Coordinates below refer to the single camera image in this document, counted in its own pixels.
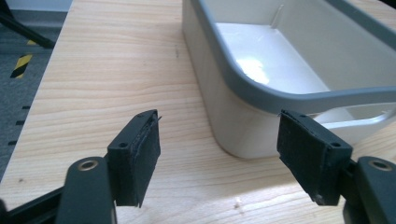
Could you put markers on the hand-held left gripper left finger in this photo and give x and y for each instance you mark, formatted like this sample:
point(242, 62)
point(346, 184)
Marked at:
point(134, 161)

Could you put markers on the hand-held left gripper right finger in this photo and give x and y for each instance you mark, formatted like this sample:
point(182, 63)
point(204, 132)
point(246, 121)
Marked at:
point(308, 155)

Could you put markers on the white plastic bin grey rim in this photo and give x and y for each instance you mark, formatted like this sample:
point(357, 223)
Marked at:
point(236, 121)

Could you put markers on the yellow black floor tape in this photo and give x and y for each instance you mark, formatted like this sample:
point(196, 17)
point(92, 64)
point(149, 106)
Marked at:
point(21, 66)

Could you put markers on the black metal stand leg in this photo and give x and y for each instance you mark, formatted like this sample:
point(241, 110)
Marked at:
point(21, 28)

